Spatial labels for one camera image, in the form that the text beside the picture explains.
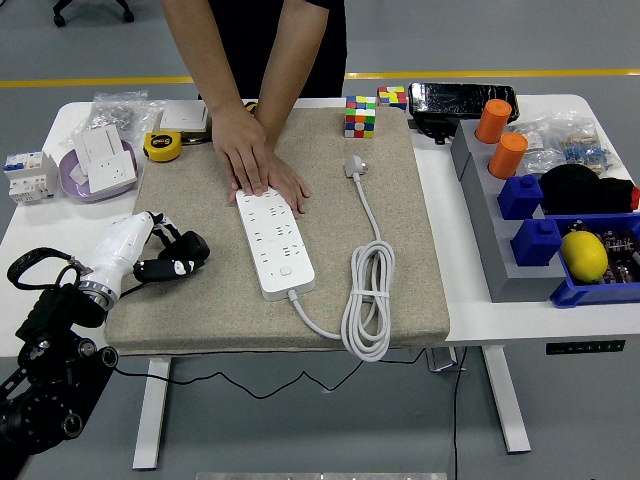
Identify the white flat switch plate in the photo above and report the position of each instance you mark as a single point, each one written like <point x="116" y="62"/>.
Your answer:
<point x="182" y="117"/>

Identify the black cloth with red patch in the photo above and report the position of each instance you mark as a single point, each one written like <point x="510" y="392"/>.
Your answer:
<point x="575" y="187"/>

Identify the white socket back panel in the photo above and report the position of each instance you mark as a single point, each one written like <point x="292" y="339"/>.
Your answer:
<point x="97" y="145"/>

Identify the small colourful puzzle cube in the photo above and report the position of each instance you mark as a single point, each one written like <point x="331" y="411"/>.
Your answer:
<point x="391" y="97"/>

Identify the black office chair base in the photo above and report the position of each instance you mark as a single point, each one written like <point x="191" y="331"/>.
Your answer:
<point x="95" y="7"/>

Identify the yellow lemon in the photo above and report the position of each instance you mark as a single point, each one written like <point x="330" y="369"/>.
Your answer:
<point x="584" y="257"/>

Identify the orange cylinder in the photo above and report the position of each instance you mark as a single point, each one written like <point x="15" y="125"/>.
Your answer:
<point x="492" y="120"/>
<point x="507" y="155"/>

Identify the white circuit breaker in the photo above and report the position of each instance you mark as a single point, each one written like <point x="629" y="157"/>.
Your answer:
<point x="27" y="177"/>

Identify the plastic bag of clips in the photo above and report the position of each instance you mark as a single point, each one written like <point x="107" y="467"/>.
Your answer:
<point x="590" y="147"/>

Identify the person's left forearm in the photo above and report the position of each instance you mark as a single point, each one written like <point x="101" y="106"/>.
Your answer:
<point x="292" y="50"/>

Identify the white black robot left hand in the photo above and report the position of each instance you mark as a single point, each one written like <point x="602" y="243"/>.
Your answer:
<point x="120" y="245"/>

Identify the white table leg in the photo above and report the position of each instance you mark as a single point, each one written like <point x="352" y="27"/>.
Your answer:
<point x="507" y="400"/>
<point x="152" y="410"/>

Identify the black table control panel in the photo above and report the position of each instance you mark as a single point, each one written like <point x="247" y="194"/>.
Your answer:
<point x="585" y="347"/>

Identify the plastic bag of metal parts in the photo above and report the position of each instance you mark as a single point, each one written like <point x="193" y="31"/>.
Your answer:
<point x="117" y="117"/>

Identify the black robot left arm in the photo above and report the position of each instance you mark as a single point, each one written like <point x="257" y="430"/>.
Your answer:
<point x="50" y="390"/>

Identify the person's right hand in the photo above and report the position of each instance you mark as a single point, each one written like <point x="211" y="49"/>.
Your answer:
<point x="245" y="147"/>

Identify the purple plate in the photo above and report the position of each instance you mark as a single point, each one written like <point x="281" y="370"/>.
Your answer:
<point x="75" y="187"/>

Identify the black plug adapter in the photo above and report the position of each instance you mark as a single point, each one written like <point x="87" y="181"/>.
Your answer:
<point x="192" y="245"/>

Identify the small yellow object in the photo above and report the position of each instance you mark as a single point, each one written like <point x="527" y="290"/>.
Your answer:
<point x="251" y="106"/>

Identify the yellow tape measure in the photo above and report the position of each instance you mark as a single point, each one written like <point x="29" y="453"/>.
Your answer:
<point x="162" y="147"/>

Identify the dark shiny metal piece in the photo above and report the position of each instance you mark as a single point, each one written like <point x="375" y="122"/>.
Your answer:
<point x="195" y="138"/>

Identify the blue square block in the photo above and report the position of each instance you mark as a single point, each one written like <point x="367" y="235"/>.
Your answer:
<point x="520" y="197"/>
<point x="535" y="242"/>

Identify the blue plastic bin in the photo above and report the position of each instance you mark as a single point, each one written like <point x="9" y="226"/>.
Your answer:
<point x="575" y="295"/>

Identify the white power strip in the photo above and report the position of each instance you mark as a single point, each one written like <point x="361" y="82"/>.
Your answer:
<point x="275" y="245"/>

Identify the large colourful puzzle cube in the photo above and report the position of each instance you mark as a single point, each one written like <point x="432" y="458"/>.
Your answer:
<point x="360" y="117"/>

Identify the grey-brown mat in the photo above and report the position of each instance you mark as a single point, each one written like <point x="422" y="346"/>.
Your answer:
<point x="325" y="225"/>

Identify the person's right forearm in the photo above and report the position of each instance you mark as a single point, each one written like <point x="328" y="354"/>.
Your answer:
<point x="205" y="55"/>

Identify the person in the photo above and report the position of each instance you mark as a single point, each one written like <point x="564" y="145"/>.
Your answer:
<point x="255" y="40"/>

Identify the black glossy phone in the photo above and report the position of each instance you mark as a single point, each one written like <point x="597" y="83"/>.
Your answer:
<point x="462" y="100"/>

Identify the person's left hand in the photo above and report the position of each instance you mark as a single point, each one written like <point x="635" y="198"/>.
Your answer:
<point x="292" y="185"/>

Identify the grey stepped block base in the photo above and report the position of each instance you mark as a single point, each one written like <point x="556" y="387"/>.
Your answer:
<point x="500" y="270"/>

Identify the clear bag of small parts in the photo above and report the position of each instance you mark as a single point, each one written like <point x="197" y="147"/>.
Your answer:
<point x="537" y="150"/>

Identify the white wall socket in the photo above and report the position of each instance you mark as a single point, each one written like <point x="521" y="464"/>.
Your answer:
<point x="115" y="174"/>

